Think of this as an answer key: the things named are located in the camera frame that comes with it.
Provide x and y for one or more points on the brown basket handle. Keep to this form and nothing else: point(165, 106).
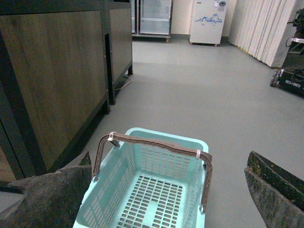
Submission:
point(115, 138)

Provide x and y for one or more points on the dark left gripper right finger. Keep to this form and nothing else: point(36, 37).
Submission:
point(277, 194)

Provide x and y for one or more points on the glass door refrigerator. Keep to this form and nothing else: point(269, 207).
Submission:
point(151, 18)

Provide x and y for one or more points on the white folding curtain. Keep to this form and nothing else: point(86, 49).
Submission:
point(263, 28)

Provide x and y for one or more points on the light teal plastic basket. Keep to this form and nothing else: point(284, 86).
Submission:
point(142, 186)

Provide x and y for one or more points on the dark wooden display cabinet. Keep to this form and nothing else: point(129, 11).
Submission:
point(61, 62)

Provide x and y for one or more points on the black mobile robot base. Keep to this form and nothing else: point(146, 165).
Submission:
point(291, 81)

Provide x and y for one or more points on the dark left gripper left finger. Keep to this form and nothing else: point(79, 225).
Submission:
point(51, 200)

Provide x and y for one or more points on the white freezer with blue drawing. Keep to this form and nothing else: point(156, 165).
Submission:
point(207, 21)

